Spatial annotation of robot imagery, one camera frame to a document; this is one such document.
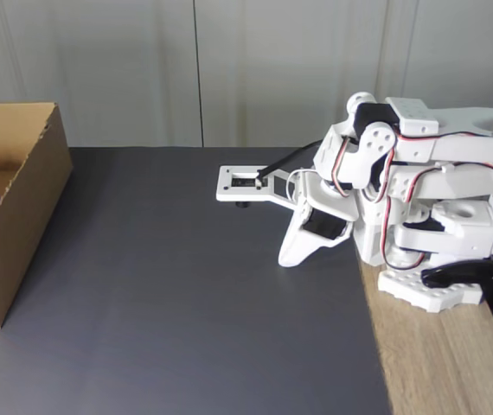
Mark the brown cardboard box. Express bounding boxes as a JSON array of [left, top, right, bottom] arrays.
[[0, 101, 74, 332]]

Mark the dark grey table mat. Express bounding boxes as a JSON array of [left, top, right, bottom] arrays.
[[0, 146, 393, 415]]

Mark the thin white wire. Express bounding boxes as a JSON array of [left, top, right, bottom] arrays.
[[285, 169, 317, 201]]

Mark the black camera cable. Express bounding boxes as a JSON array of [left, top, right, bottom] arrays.
[[254, 139, 323, 181]]

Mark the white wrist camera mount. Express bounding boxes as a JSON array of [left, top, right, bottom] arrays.
[[215, 163, 306, 212]]

